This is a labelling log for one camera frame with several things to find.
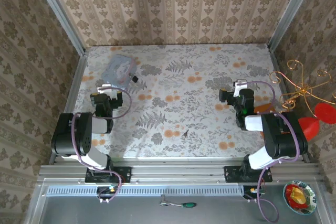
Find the floral tablecloth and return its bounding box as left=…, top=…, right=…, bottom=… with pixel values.
left=61, top=45, right=302, bottom=159

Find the red hourglass-shaped ornament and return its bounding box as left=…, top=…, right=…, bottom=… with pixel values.
left=298, top=102, right=336, bottom=142

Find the black connector board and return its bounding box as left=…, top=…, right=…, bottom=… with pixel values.
left=96, top=186, right=118, bottom=196
left=243, top=186, right=266, bottom=199

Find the red item in bowl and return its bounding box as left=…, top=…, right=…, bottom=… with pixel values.
left=285, top=184, right=309, bottom=209

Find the yellow item in bowl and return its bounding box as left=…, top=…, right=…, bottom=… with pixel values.
left=290, top=187, right=307, bottom=205

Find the grey metal tray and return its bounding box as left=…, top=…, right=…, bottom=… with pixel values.
left=26, top=182, right=336, bottom=224

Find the patterned bowl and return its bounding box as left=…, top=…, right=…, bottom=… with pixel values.
left=282, top=180, right=318, bottom=216

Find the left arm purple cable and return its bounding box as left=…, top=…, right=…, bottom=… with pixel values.
left=70, top=86, right=132, bottom=204

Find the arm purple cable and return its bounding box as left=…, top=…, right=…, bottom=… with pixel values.
left=243, top=81, right=301, bottom=223
left=70, top=86, right=132, bottom=204

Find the gold wire ornament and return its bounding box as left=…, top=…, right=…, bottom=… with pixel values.
left=269, top=59, right=332, bottom=116

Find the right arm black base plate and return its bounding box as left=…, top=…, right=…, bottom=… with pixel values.
left=224, top=165, right=273, bottom=184

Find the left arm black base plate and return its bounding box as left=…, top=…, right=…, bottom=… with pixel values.
left=85, top=165, right=132, bottom=184

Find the aluminium cross rail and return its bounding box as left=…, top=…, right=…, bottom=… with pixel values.
left=38, top=163, right=323, bottom=183

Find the aluminium frame post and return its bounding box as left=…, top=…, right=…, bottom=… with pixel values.
left=28, top=0, right=87, bottom=56
left=267, top=0, right=320, bottom=51

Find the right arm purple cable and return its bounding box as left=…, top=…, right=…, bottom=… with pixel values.
left=243, top=81, right=301, bottom=223

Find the grey slotted cable duct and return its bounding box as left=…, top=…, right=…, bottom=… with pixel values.
left=46, top=185, right=244, bottom=197

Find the green handled screwdriver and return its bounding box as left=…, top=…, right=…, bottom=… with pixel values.
left=159, top=194, right=197, bottom=208

